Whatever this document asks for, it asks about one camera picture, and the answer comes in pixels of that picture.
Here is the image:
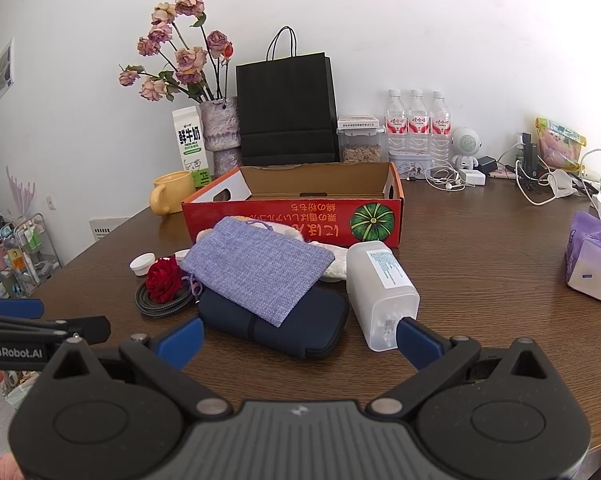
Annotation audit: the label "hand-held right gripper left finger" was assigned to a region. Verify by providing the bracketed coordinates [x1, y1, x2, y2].
[40, 316, 234, 418]

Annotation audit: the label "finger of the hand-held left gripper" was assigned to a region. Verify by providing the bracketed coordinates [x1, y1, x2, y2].
[0, 297, 45, 321]
[0, 312, 112, 346]

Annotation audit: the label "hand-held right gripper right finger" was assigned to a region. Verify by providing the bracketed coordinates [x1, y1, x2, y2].
[367, 316, 561, 418]

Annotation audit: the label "braided cable coil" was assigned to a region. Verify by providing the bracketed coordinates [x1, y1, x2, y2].
[135, 276, 197, 318]

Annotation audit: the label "red rose flower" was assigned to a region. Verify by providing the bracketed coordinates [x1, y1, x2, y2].
[144, 255, 185, 305]

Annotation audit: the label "white plastic bottle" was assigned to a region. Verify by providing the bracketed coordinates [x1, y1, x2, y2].
[346, 240, 421, 352]

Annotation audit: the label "purple drawstring pouch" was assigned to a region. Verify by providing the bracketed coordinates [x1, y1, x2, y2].
[180, 216, 336, 328]

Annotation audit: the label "white paper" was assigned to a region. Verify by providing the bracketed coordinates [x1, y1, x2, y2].
[310, 242, 351, 283]

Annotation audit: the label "navy zip case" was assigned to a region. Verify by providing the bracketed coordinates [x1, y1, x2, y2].
[196, 282, 350, 359]

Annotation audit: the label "yellow white plush toy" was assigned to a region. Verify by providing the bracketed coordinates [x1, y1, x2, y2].
[195, 216, 326, 253]

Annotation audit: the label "red cardboard box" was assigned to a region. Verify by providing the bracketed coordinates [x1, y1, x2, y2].
[182, 161, 405, 250]

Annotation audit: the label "metal storage rack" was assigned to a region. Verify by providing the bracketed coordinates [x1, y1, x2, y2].
[0, 212, 61, 301]

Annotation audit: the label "purple feather decoration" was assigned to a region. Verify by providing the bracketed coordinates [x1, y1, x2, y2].
[5, 166, 36, 216]

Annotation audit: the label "pink clothing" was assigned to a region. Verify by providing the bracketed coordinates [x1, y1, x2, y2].
[0, 452, 24, 480]

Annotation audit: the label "yellow mug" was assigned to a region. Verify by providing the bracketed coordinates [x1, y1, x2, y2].
[149, 170, 197, 216]

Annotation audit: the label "white printed tin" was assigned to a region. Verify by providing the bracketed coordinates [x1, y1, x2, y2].
[387, 150, 431, 180]

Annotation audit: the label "purple tissue pack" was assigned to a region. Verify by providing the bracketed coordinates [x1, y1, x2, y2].
[565, 195, 601, 306]

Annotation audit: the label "white milk carton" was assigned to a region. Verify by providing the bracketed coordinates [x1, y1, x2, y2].
[172, 106, 211, 191]

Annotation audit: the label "clear seed container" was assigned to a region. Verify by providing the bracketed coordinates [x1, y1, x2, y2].
[337, 115, 385, 164]

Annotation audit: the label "white face mask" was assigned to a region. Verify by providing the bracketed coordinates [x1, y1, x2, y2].
[547, 169, 588, 198]

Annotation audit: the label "water bottle red label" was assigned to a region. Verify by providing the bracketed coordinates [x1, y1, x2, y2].
[429, 91, 452, 163]
[407, 89, 429, 153]
[384, 89, 407, 153]

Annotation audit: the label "black upright device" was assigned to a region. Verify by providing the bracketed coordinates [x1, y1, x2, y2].
[519, 132, 540, 181]

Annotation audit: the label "purple mottled vase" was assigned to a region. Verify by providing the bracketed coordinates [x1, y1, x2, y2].
[199, 96, 244, 176]

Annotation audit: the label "yellow snack packet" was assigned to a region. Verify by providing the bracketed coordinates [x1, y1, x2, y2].
[535, 116, 587, 171]

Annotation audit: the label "black paper bag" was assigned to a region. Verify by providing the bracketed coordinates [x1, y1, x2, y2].
[236, 26, 341, 167]

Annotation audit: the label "white wired earphones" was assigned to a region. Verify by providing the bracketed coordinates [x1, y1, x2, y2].
[424, 161, 468, 191]

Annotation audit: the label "white charging cable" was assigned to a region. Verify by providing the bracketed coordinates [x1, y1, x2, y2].
[514, 159, 556, 206]

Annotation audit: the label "wall paper notice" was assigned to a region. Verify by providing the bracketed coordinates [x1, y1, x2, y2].
[0, 38, 15, 101]

